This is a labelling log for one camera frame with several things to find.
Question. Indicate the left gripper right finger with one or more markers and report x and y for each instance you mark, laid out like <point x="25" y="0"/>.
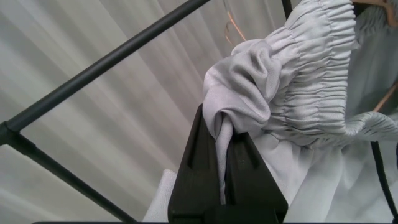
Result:
<point x="264" y="193"/>

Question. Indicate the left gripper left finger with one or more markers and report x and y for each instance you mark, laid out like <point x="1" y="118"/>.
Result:
<point x="189" y="193"/>

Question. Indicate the pale grey shorts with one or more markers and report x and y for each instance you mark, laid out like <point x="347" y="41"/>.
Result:
<point x="311" y="77"/>

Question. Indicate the pink clothes hanger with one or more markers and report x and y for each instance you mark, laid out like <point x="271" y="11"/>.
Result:
<point x="236" y="28"/>
<point x="391" y="15"/>

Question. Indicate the black clothes rack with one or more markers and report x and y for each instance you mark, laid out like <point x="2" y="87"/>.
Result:
<point x="93" y="70"/>

